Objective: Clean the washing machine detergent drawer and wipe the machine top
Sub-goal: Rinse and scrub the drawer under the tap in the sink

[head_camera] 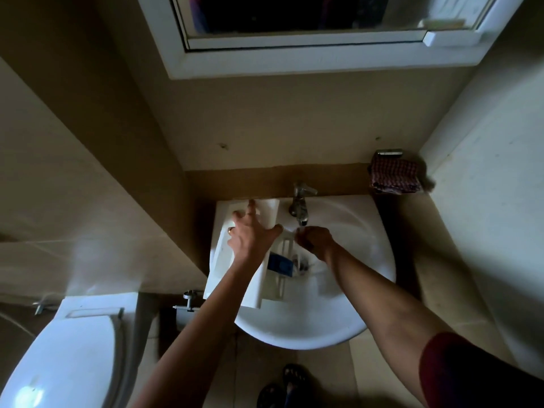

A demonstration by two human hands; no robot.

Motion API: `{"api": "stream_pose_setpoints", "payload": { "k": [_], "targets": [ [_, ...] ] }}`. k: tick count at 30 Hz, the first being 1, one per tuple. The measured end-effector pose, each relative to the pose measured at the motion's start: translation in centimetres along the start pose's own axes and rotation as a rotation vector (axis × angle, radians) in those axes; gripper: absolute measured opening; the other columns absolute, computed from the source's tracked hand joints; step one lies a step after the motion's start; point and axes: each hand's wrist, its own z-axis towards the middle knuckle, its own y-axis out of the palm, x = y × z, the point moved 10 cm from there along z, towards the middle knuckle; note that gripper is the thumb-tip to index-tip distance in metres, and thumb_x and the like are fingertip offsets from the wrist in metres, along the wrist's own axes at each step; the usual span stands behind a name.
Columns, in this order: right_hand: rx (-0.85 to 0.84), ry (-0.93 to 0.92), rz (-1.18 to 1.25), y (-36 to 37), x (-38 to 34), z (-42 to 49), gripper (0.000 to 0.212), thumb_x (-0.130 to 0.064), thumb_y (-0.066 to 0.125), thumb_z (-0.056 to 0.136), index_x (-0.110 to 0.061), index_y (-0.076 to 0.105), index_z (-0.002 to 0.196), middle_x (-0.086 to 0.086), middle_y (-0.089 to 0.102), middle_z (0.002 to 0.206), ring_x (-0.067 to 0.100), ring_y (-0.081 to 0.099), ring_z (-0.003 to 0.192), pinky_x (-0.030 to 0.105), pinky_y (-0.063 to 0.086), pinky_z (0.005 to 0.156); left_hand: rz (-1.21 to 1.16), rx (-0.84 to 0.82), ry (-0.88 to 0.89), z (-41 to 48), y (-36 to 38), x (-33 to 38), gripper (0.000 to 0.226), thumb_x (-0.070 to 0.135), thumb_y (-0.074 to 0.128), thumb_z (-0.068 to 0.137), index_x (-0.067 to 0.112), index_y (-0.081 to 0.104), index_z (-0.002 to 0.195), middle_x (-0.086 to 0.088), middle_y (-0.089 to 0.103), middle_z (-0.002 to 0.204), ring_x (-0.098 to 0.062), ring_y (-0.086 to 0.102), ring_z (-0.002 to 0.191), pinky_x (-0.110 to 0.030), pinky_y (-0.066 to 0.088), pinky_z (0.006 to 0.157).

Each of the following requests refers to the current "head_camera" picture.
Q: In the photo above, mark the white ceramic sink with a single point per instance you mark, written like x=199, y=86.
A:
x=318, y=318

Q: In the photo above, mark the chrome wall holder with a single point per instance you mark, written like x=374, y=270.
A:
x=389, y=152

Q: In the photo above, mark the person's left hand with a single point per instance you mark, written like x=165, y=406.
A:
x=250, y=242

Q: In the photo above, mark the person's left forearm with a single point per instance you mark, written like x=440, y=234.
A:
x=195, y=348

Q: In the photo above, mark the black right sandal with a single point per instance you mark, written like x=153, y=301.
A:
x=295, y=378

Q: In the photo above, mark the person's right forearm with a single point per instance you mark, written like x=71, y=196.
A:
x=386, y=314

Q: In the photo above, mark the white toilet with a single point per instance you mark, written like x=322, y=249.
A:
x=59, y=365

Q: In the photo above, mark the metal faucet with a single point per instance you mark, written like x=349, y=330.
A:
x=299, y=203

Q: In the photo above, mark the metal wall valve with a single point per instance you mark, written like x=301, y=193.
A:
x=40, y=308

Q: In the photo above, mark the dark red shirt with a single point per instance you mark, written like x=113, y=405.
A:
x=480, y=373

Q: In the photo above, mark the metal toilet paper holder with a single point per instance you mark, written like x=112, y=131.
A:
x=189, y=301

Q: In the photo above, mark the white framed mirror cabinet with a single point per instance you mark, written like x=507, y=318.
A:
x=297, y=61

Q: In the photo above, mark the red checkered cloth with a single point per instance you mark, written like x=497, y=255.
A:
x=395, y=176

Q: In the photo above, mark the person's right hand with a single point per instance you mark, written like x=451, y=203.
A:
x=318, y=242

